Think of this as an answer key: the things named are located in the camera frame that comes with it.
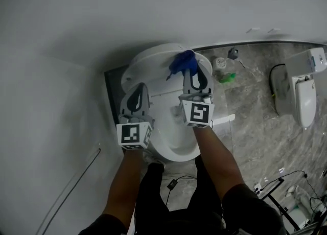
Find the white toilet brush holder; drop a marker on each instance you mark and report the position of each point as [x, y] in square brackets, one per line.
[220, 63]

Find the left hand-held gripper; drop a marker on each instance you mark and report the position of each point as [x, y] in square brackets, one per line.
[130, 134]

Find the black power adapter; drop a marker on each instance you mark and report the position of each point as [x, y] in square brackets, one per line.
[172, 184]

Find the person's black top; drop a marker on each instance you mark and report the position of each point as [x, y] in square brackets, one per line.
[250, 211]

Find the grey angle valve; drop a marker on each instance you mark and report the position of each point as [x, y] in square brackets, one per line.
[233, 53]

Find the person's black trousers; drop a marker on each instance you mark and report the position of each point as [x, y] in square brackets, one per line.
[150, 198]

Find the white power strip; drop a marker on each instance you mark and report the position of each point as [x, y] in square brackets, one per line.
[258, 188]

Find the person's left forearm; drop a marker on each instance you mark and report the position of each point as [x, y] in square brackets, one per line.
[127, 183]

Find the white wall switch plate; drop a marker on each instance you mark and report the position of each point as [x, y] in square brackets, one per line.
[274, 30]
[253, 30]

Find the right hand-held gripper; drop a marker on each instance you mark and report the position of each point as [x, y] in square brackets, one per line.
[198, 112]

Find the black metal stand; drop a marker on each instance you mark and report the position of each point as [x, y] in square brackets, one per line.
[281, 211]

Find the green plastic bottle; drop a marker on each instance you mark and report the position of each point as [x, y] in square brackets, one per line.
[227, 78]

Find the person's right forearm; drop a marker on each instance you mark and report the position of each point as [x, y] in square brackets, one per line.
[217, 162]

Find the white toilet lid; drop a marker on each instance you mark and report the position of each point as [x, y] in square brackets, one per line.
[150, 75]

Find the blue cloth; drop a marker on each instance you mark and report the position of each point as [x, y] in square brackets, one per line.
[182, 61]

